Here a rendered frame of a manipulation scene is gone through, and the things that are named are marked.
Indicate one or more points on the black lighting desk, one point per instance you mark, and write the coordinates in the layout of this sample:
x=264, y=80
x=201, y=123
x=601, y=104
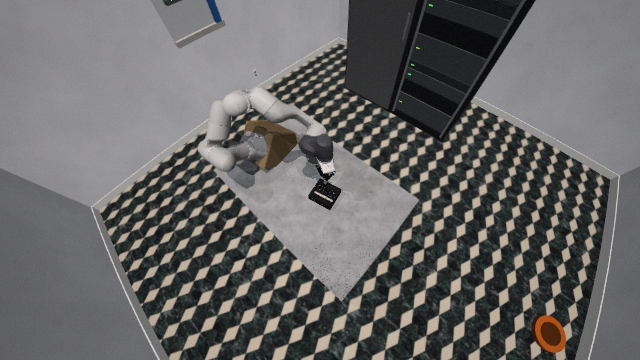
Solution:
x=324, y=197

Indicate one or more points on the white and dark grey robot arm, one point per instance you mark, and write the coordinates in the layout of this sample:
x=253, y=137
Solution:
x=261, y=100

